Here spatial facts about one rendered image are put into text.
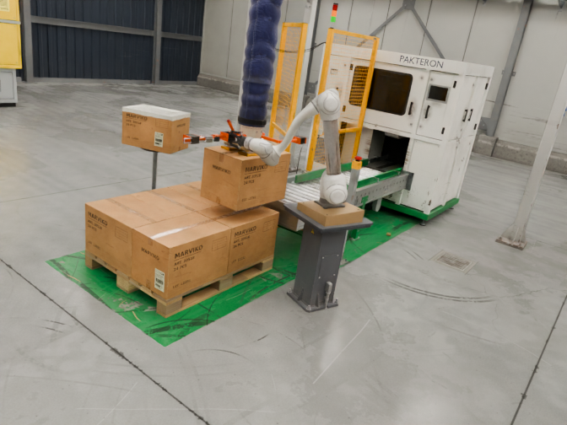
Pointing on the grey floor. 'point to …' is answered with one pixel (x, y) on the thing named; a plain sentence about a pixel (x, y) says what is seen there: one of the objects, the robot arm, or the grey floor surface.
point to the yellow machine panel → (9, 51)
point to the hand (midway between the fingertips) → (227, 136)
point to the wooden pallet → (166, 308)
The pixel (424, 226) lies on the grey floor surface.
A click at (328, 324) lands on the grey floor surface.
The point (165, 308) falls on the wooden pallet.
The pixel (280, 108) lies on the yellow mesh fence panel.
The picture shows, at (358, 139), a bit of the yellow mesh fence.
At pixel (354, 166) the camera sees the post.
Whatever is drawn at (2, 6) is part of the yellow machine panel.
